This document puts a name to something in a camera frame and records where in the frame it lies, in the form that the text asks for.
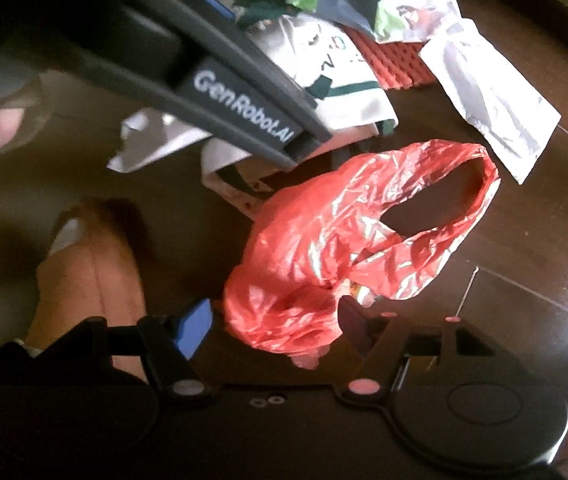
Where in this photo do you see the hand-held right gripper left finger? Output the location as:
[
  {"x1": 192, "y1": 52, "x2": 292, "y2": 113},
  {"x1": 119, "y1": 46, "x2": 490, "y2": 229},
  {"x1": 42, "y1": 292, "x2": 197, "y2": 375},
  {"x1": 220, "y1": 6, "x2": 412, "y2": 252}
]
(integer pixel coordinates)
[{"x1": 70, "y1": 298, "x2": 213, "y2": 402}]

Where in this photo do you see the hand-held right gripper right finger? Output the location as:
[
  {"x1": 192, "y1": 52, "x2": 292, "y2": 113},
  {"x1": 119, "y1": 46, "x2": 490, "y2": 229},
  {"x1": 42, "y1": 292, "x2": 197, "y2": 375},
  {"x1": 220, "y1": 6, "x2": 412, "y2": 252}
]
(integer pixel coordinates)
[{"x1": 336, "y1": 296, "x2": 495, "y2": 408}]

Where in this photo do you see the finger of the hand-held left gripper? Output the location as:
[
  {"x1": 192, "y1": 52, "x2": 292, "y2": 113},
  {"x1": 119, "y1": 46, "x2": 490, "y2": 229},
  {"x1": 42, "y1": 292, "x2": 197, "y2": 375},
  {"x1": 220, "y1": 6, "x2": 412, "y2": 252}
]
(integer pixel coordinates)
[{"x1": 183, "y1": 0, "x2": 237, "y2": 25}]

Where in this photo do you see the red plastic bag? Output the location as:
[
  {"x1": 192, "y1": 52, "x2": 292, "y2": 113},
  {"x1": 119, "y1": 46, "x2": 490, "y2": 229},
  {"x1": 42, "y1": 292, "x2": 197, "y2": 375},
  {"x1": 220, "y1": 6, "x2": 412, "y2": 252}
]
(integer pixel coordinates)
[{"x1": 223, "y1": 139, "x2": 502, "y2": 370}]

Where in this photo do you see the white green-striped bag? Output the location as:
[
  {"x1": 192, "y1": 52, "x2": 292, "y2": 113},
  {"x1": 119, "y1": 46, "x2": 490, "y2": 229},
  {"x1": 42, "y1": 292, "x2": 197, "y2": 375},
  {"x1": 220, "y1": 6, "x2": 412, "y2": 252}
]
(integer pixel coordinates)
[{"x1": 200, "y1": 12, "x2": 399, "y2": 218}]

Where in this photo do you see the white paper sheet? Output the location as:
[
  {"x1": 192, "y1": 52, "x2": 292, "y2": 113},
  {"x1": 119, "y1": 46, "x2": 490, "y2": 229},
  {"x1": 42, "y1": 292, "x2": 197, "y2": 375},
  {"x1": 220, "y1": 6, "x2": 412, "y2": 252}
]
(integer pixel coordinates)
[{"x1": 106, "y1": 110, "x2": 215, "y2": 174}]

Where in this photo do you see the green white snack packet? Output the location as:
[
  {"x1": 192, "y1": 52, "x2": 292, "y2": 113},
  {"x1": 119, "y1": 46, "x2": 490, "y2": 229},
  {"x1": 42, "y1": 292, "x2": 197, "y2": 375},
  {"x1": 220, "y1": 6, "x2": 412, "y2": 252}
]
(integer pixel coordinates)
[{"x1": 280, "y1": 0, "x2": 460, "y2": 45}]

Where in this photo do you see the red ribbed mat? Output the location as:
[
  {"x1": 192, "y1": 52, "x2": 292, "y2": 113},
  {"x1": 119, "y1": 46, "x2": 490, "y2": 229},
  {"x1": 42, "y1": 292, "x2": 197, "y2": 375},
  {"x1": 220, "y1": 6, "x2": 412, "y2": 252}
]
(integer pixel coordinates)
[{"x1": 348, "y1": 27, "x2": 434, "y2": 92}]

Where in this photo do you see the white crumpled wrapper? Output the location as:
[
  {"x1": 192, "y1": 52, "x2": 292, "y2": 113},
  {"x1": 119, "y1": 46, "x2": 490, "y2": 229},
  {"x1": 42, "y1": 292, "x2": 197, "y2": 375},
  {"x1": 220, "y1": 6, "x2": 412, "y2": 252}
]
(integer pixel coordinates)
[{"x1": 418, "y1": 17, "x2": 563, "y2": 184}]

